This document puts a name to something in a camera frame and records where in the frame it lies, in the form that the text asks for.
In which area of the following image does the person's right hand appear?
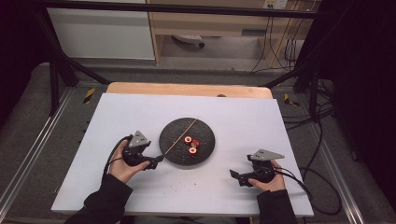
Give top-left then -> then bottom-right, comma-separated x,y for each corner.
248,160 -> 287,193

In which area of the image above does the wooden shelf unit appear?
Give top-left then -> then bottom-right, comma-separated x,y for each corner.
146,0 -> 314,68

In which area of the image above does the wall outlet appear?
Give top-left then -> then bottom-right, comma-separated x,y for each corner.
262,0 -> 290,10

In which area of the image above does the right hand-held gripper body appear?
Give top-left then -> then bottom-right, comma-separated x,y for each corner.
247,148 -> 286,184

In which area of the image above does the black round plate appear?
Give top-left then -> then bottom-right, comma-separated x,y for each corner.
158,117 -> 217,166

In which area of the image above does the white cabinet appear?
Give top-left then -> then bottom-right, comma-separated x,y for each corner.
46,0 -> 156,61

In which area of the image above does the person's left hand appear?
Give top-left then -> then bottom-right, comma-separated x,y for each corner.
107,139 -> 151,185

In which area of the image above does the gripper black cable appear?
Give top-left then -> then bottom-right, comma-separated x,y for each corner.
102,134 -> 134,180
273,102 -> 344,217

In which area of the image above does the white board sheet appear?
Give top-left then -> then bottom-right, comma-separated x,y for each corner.
50,92 -> 315,217

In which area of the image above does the aluminium floor rail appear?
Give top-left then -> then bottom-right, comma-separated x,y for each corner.
0,88 -> 75,213
313,135 -> 368,224

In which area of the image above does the wooden skewer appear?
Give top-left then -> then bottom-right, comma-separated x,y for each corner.
163,117 -> 200,156

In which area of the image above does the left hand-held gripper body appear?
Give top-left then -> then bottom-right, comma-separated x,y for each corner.
121,130 -> 153,168

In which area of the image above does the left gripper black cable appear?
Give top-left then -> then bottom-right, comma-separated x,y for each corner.
102,134 -> 134,180

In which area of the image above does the black curtain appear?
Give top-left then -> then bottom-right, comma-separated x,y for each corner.
0,0 -> 52,127
306,0 -> 396,204

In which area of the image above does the yellow black tape marker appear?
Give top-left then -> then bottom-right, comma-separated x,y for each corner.
283,92 -> 300,107
82,87 -> 96,105

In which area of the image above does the hanging black cable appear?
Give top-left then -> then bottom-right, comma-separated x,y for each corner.
249,15 -> 276,75

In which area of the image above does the black metal frame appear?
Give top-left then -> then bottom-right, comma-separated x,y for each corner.
31,0 -> 332,123

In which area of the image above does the wooden table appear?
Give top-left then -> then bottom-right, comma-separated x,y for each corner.
106,81 -> 274,100

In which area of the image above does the black cable bundle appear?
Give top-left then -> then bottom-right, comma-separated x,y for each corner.
282,36 -> 301,71

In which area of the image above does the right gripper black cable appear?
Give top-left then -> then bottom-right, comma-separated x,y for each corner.
273,102 -> 344,217

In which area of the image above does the white power strip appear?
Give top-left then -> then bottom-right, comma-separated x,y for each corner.
172,34 -> 206,49

